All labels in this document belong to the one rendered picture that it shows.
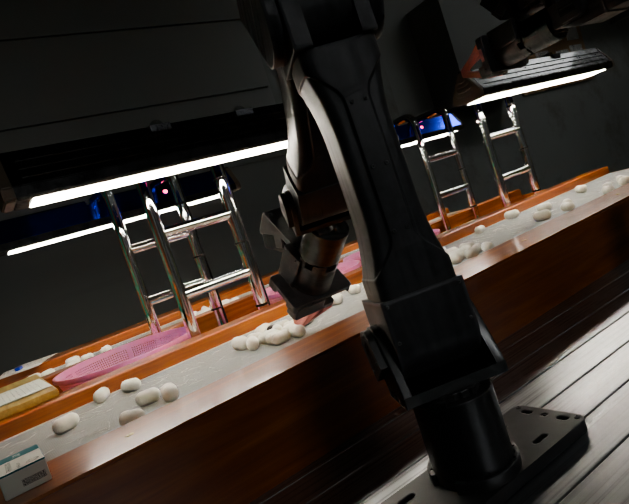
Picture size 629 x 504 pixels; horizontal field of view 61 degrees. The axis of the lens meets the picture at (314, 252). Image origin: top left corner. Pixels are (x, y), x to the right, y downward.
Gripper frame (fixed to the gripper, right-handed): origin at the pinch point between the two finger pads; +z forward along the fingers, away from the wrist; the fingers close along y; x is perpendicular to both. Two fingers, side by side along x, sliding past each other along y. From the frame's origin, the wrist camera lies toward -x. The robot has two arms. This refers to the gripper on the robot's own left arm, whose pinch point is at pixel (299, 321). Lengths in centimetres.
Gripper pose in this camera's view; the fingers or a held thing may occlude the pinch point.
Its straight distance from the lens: 82.4
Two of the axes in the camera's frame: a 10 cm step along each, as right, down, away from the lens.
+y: -7.8, 2.9, -5.6
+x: 5.9, 6.3, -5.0
